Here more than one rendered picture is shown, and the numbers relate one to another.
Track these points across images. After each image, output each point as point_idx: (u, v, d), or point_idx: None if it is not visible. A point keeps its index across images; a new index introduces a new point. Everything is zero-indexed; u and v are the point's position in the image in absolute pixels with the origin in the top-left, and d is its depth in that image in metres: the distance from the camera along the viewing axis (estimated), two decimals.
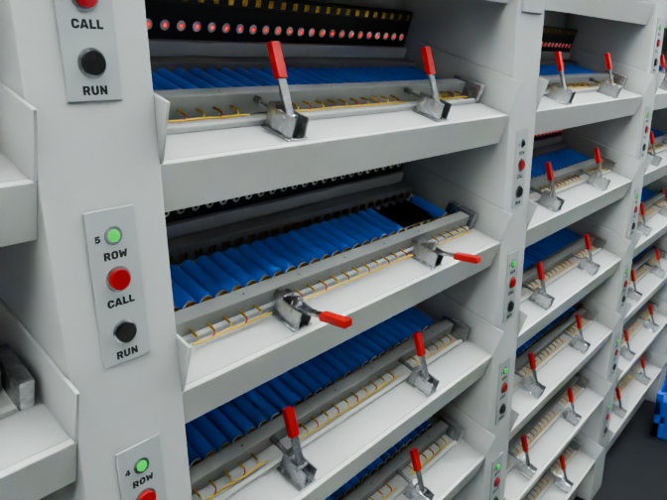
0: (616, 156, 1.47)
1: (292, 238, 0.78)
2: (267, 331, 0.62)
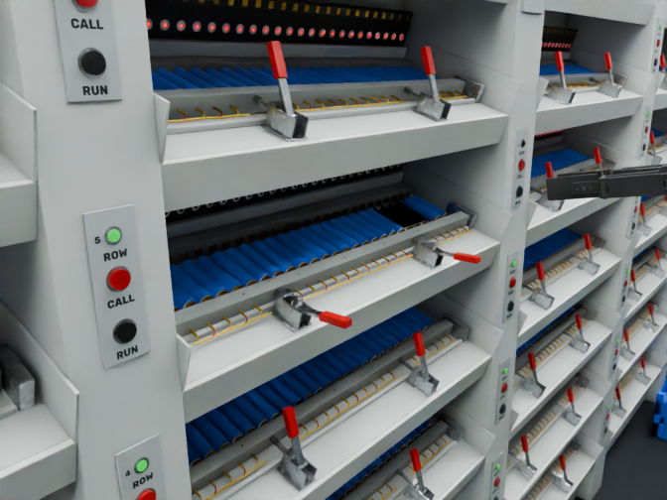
0: (616, 156, 1.47)
1: (292, 238, 0.78)
2: (267, 331, 0.62)
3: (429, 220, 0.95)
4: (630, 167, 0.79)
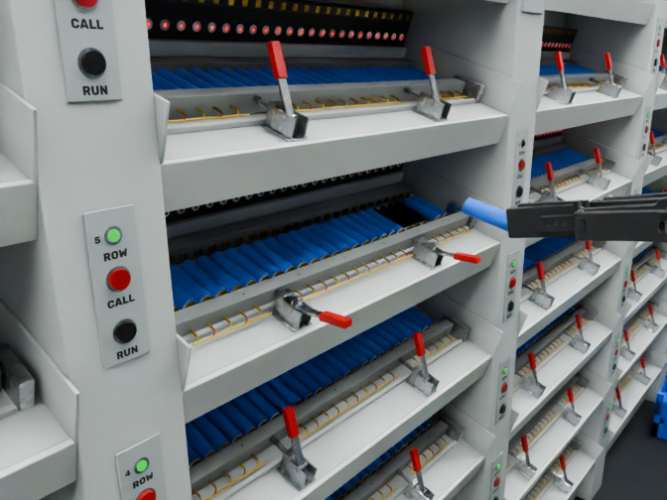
0: (616, 156, 1.47)
1: (292, 238, 0.78)
2: (267, 331, 0.62)
3: (429, 220, 0.95)
4: (614, 196, 0.58)
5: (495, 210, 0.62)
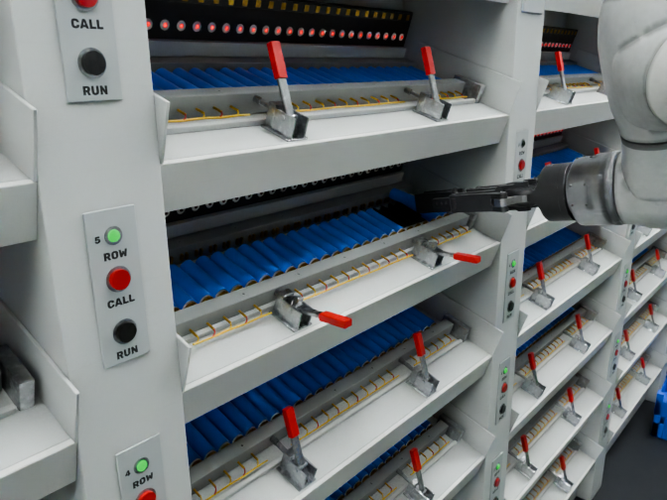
0: None
1: (292, 238, 0.78)
2: (267, 331, 0.62)
3: (429, 220, 0.95)
4: (482, 186, 0.90)
5: (409, 195, 0.94)
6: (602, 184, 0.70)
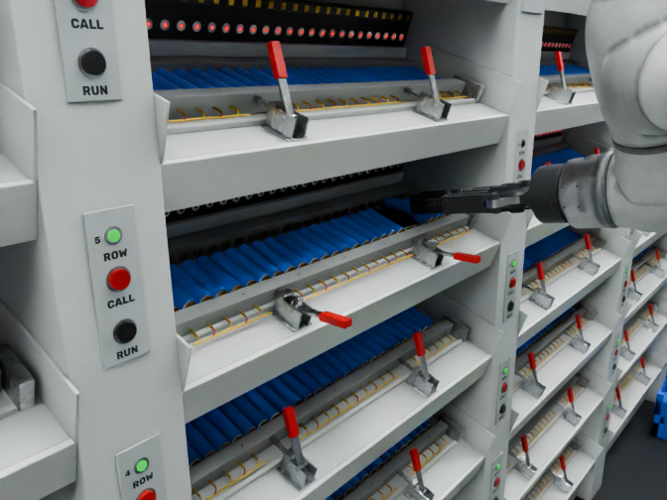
0: None
1: (292, 238, 0.78)
2: (267, 331, 0.62)
3: None
4: (479, 187, 0.89)
5: None
6: (595, 186, 0.69)
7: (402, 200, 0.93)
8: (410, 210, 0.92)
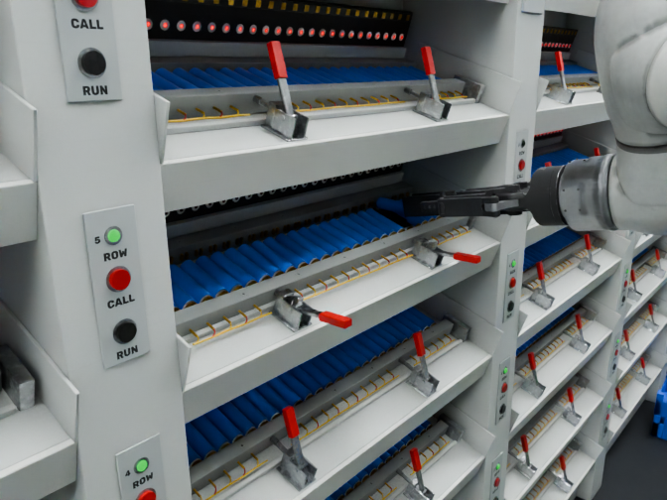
0: None
1: (292, 238, 0.78)
2: (267, 331, 0.62)
3: None
4: (472, 187, 0.88)
5: None
6: (597, 188, 0.68)
7: None
8: (413, 222, 0.92)
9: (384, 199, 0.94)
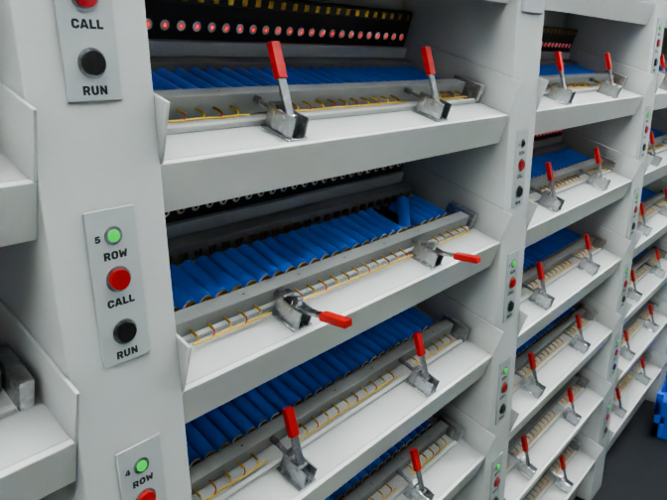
0: (616, 156, 1.47)
1: (292, 238, 0.78)
2: (267, 331, 0.62)
3: None
4: None
5: (418, 208, 0.95)
6: None
7: (408, 210, 0.93)
8: (413, 222, 0.92)
9: (405, 196, 0.92)
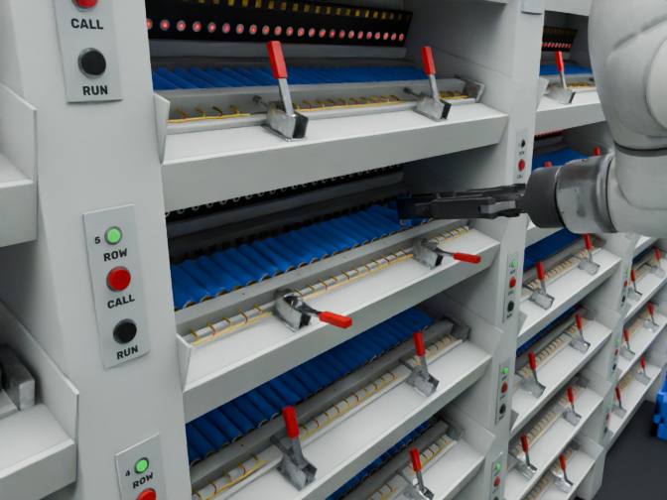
0: None
1: (292, 238, 0.78)
2: (267, 331, 0.62)
3: None
4: (473, 188, 0.86)
5: None
6: (596, 189, 0.66)
7: None
8: (413, 222, 0.92)
9: (406, 196, 0.93)
